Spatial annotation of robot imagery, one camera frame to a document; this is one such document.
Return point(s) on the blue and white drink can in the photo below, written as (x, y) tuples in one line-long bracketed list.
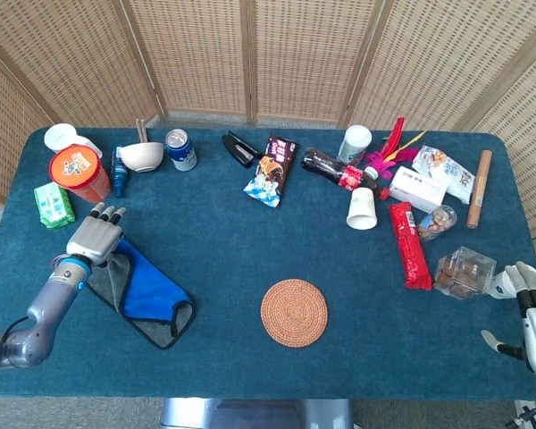
[(181, 152)]

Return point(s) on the clear plastic box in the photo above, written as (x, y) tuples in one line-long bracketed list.
[(464, 272)]

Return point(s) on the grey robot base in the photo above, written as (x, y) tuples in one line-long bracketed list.
[(259, 415)]

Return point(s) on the white paper cup blue logo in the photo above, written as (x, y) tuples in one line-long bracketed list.
[(500, 286)]

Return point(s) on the brown chocolate snack bag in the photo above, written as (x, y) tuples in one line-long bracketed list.
[(272, 170)]

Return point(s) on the blue table cloth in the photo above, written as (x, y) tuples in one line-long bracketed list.
[(250, 241)]

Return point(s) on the white ceramic bowl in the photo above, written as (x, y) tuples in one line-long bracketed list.
[(140, 156)]

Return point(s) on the black stapler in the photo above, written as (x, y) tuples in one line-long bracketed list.
[(239, 147)]

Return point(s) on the white cardboard box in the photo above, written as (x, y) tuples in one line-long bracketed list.
[(417, 187)]

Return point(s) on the orange instant noodle tub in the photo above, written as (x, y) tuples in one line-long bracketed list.
[(73, 163)]

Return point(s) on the cola bottle with red label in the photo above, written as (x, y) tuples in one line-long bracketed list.
[(330, 165)]

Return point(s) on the small blue bottle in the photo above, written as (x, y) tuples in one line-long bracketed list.
[(118, 179)]

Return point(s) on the white plastic cup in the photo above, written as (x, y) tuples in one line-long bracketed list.
[(60, 136)]

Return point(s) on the grey and blue cloth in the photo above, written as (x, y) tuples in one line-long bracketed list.
[(152, 290)]

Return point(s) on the white paper cup green print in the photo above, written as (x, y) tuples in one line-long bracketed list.
[(362, 210)]

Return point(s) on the white and green canister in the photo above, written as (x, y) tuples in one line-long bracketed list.
[(354, 143)]

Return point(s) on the round woven rattan coaster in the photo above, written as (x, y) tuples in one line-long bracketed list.
[(295, 313)]

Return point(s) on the woven bamboo folding screen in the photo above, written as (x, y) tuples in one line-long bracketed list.
[(205, 53)]

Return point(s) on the green tissue pack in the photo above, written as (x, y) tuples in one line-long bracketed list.
[(53, 205)]

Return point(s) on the white snack packet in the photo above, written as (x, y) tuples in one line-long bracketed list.
[(446, 172)]

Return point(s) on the clear cup of nuts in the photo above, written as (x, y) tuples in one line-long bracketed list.
[(438, 221)]

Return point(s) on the pink feather shuttlecock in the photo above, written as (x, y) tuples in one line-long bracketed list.
[(379, 161)]

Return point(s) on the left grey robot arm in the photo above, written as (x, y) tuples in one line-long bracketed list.
[(49, 304)]

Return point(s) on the wooden chopstick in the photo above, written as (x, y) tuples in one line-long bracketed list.
[(139, 132)]

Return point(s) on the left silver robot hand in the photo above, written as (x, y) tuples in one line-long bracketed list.
[(94, 237)]

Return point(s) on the wooden rolling pin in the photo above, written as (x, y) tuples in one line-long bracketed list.
[(479, 190)]

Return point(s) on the red biscuit pack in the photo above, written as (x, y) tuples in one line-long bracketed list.
[(410, 246)]

